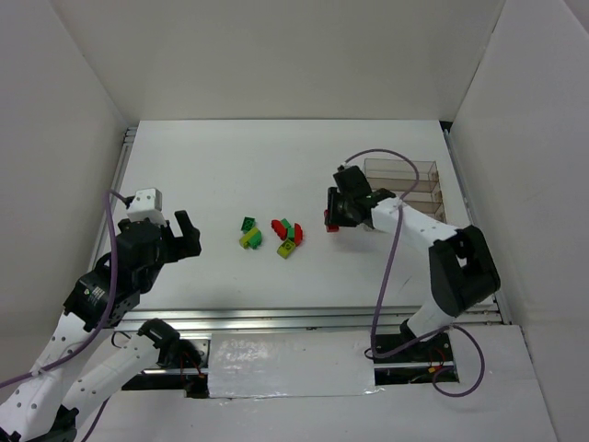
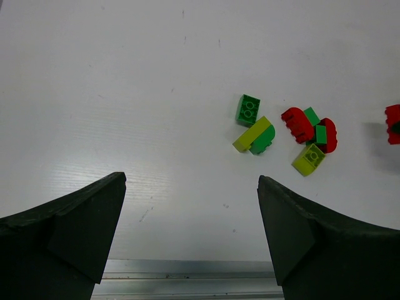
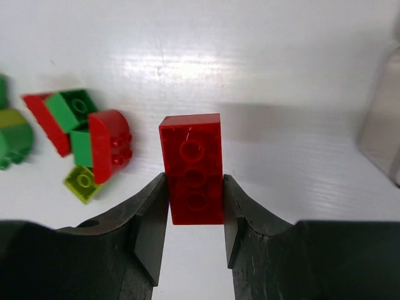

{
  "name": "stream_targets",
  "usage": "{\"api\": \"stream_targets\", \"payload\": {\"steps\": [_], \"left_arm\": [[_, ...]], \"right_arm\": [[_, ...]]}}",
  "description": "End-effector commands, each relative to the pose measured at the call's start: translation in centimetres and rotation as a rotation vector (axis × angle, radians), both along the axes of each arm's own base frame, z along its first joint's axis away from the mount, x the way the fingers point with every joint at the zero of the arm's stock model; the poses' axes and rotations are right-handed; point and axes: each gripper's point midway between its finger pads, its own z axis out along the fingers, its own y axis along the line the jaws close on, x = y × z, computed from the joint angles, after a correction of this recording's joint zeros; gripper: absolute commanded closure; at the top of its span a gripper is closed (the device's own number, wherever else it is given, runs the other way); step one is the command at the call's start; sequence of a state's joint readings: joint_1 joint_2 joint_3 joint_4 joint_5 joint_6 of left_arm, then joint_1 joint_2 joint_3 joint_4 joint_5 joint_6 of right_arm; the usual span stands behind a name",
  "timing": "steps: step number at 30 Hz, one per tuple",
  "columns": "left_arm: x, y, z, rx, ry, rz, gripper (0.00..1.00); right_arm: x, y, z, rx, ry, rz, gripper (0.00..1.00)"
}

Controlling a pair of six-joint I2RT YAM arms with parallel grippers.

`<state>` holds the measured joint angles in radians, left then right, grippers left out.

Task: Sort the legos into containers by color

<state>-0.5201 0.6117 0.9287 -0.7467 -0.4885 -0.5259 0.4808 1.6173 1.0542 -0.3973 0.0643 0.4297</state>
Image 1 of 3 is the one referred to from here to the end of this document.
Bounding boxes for red rectangular lego brick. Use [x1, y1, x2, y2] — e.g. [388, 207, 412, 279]
[323, 209, 340, 233]

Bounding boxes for red rounded lego brick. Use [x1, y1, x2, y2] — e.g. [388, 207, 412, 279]
[271, 219, 288, 241]

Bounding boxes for yellow-green sloped lego brick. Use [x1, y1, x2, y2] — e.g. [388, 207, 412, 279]
[277, 239, 296, 259]

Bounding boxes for yellow lego brick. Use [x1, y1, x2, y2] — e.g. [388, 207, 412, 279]
[239, 227, 258, 249]

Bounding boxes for dark green lego brick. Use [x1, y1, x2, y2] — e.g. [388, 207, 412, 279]
[240, 216, 256, 233]

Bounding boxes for green rounded lego brick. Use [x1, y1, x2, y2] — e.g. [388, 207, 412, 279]
[248, 229, 262, 250]

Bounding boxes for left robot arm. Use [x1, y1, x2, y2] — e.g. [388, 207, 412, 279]
[1, 211, 202, 441]

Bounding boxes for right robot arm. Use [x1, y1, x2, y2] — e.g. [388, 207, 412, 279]
[325, 166, 501, 341]

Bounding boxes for clear compartment container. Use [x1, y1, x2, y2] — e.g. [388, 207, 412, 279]
[364, 157, 446, 223]

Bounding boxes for silver foil panel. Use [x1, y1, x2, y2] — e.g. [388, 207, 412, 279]
[208, 331, 377, 399]

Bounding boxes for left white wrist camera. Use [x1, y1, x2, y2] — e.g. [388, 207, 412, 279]
[126, 188, 166, 226]

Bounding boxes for aluminium front rail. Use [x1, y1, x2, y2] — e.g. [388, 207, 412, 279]
[115, 304, 503, 334]

